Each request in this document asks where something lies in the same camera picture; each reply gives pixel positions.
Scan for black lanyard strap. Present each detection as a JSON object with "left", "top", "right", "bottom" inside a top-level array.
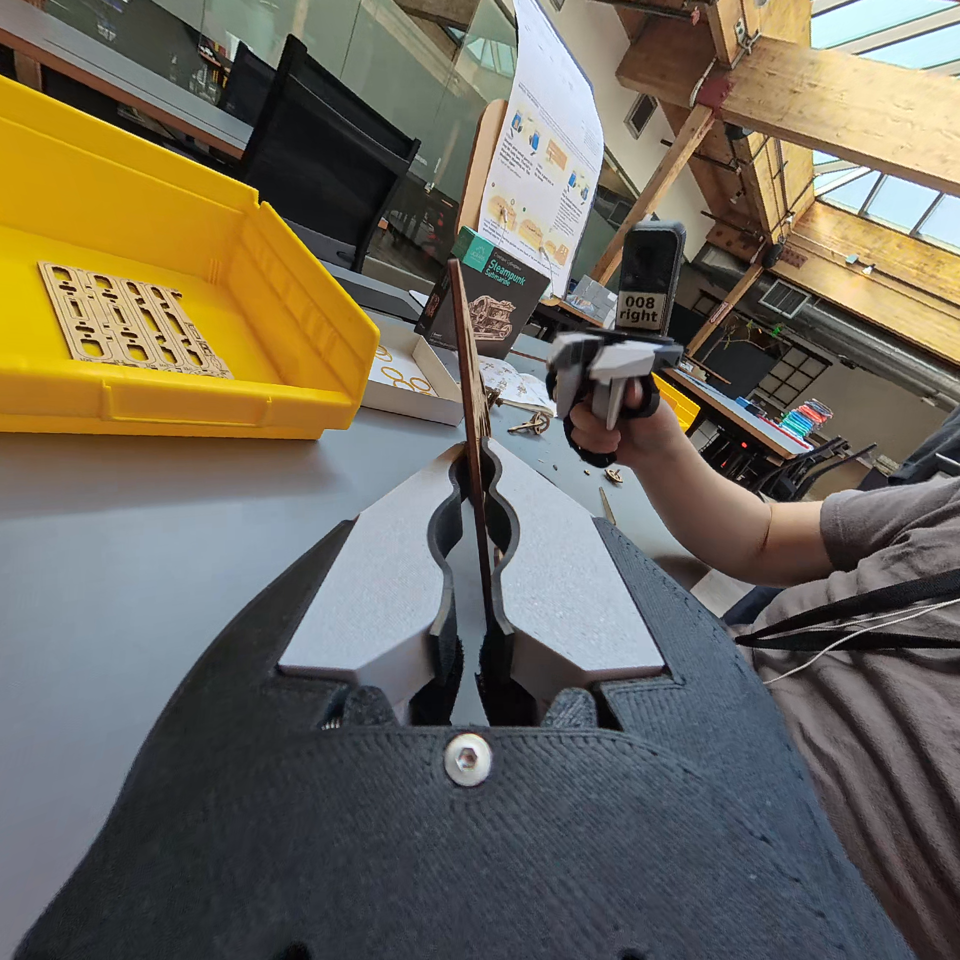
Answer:
[{"left": 733, "top": 568, "right": 960, "bottom": 652}]

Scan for printed instruction poster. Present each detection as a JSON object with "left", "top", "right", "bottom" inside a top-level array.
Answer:
[{"left": 475, "top": 0, "right": 606, "bottom": 300}]

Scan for instruction booklet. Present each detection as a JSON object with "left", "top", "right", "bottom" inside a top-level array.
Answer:
[{"left": 480, "top": 357, "right": 558, "bottom": 415}]

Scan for stack of colourful boxes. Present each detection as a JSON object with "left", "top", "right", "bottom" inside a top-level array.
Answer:
[{"left": 780, "top": 399, "right": 835, "bottom": 445}]

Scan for black chair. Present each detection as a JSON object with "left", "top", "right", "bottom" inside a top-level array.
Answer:
[
  {"left": 238, "top": 33, "right": 423, "bottom": 273},
  {"left": 753, "top": 438, "right": 879, "bottom": 502}
]

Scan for white cardboard box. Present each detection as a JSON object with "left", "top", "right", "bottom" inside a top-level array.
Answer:
[{"left": 358, "top": 328, "right": 468, "bottom": 427}]

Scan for wooden easel board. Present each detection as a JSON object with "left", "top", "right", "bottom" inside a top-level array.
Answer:
[{"left": 455, "top": 97, "right": 513, "bottom": 235}]

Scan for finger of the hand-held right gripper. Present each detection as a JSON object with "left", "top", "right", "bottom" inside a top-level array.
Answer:
[
  {"left": 548, "top": 334, "right": 599, "bottom": 412},
  {"left": 588, "top": 346, "right": 663, "bottom": 385}
]

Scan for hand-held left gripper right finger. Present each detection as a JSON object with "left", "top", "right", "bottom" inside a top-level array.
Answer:
[{"left": 480, "top": 437, "right": 669, "bottom": 725}]

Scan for laser-cut wooden parts sheet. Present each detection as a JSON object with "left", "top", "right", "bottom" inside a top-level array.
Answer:
[{"left": 447, "top": 258, "right": 502, "bottom": 676}]

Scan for person's right hand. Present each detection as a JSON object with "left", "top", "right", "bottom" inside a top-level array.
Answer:
[{"left": 566, "top": 373, "right": 695, "bottom": 468}]

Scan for person's right forearm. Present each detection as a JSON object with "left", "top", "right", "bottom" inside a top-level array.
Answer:
[{"left": 637, "top": 408, "right": 834, "bottom": 588}]

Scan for person's grey shirt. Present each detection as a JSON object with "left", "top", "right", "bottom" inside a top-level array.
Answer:
[{"left": 721, "top": 474, "right": 960, "bottom": 960}]

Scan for dark teal product box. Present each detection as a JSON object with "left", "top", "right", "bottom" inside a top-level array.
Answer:
[{"left": 414, "top": 225, "right": 552, "bottom": 361}]

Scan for wooden sheet with slots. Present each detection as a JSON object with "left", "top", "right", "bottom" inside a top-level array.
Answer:
[{"left": 36, "top": 260, "right": 235, "bottom": 381}]

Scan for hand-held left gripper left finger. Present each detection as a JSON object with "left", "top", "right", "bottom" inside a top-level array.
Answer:
[{"left": 277, "top": 441, "right": 468, "bottom": 725}]

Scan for yellow plastic bin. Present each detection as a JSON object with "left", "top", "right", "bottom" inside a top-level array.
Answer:
[
  {"left": 0, "top": 73, "right": 382, "bottom": 441},
  {"left": 658, "top": 369, "right": 702, "bottom": 434}
]

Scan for grey desk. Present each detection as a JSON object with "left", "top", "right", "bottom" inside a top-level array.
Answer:
[
  {"left": 0, "top": 15, "right": 256, "bottom": 162},
  {"left": 675, "top": 366, "right": 815, "bottom": 460}
]

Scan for white string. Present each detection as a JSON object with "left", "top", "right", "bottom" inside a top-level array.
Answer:
[{"left": 763, "top": 598, "right": 960, "bottom": 685}]

